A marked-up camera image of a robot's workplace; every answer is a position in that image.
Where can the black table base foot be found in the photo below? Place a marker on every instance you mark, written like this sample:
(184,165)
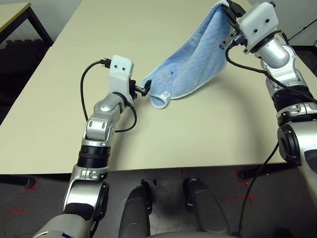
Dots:
(257,171)
(15,180)

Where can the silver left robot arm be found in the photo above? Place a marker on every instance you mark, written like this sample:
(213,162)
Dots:
(101,109)

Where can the black foam floor mat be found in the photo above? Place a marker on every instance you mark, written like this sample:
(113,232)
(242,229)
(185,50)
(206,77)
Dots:
(17,69)

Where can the grey robot left leg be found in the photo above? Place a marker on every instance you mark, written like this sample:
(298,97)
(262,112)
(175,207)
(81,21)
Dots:
(135,213)

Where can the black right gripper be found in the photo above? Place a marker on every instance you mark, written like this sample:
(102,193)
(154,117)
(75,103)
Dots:
(236,23)

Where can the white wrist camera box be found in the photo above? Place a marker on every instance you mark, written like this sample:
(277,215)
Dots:
(120,72)
(257,19)

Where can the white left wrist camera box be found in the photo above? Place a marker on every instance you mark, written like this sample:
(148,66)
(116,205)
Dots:
(120,72)

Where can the black framed side table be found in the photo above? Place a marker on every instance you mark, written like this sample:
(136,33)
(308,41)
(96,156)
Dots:
(12,17)

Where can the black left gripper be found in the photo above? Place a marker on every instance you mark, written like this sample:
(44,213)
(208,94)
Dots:
(137,87)

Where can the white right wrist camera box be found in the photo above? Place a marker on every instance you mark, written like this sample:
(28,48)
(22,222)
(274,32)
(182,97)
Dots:
(257,19)

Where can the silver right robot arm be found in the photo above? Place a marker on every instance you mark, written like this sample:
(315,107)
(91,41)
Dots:
(275,54)

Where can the grey robot leg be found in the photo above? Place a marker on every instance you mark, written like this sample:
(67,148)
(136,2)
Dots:
(205,210)
(135,213)

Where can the light blue towel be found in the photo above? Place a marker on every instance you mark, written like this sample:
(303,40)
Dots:
(203,57)

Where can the black tripod stand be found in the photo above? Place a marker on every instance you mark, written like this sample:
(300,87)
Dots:
(304,29)

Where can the red floor tape mark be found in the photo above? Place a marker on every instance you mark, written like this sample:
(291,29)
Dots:
(36,184)

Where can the red floor tape cross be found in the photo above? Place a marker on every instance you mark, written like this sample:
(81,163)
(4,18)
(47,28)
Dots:
(247,197)

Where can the grey robot right leg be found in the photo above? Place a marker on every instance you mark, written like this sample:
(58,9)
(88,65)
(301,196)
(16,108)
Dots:
(205,210)

